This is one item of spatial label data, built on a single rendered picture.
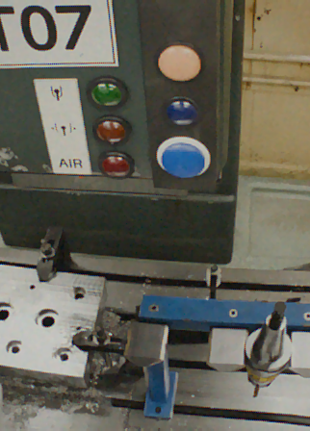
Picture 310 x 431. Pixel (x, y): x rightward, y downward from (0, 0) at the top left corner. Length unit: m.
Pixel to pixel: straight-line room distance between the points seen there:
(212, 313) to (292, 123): 1.02
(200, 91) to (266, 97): 1.27
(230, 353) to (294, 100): 1.03
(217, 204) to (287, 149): 0.45
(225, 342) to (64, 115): 0.44
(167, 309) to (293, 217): 1.05
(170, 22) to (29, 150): 0.15
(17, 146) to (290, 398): 0.78
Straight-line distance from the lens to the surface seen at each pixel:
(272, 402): 1.04
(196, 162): 0.37
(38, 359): 1.00
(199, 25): 0.32
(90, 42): 0.33
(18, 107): 0.38
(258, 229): 1.69
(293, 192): 1.80
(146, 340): 0.73
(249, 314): 0.74
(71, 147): 0.39
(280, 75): 1.56
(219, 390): 1.04
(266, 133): 1.69
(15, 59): 0.36
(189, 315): 0.74
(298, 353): 0.73
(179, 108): 0.35
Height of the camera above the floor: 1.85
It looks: 47 degrees down
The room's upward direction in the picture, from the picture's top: 5 degrees counter-clockwise
